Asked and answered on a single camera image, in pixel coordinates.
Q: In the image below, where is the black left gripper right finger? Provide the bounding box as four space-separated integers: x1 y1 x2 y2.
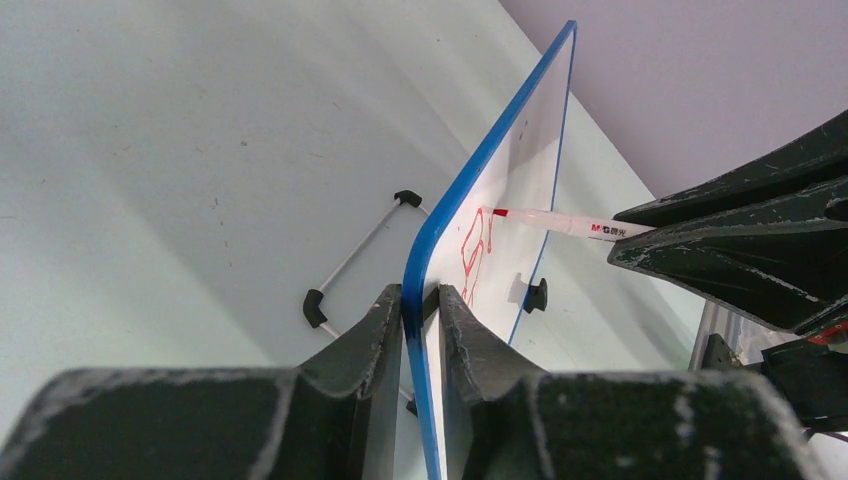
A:
438 284 826 479

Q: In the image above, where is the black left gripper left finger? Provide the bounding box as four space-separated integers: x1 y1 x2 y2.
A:
1 284 402 479

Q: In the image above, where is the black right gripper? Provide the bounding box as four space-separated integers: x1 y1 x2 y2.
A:
607 178 847 433

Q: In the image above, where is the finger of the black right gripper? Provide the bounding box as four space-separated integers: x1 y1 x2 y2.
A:
614 111 847 227

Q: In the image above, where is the red whiteboard marker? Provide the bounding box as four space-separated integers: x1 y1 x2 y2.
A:
493 208 655 242

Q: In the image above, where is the black left whiteboard stand foot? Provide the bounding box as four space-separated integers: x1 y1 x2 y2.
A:
523 278 548 314

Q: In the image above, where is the white blue-framed whiteboard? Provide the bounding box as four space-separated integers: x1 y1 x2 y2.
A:
401 20 577 479

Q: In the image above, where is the grey wire whiteboard back stand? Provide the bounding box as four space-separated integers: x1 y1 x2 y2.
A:
301 190 432 419

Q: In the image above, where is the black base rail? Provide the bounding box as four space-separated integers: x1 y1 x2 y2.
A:
688 301 763 371

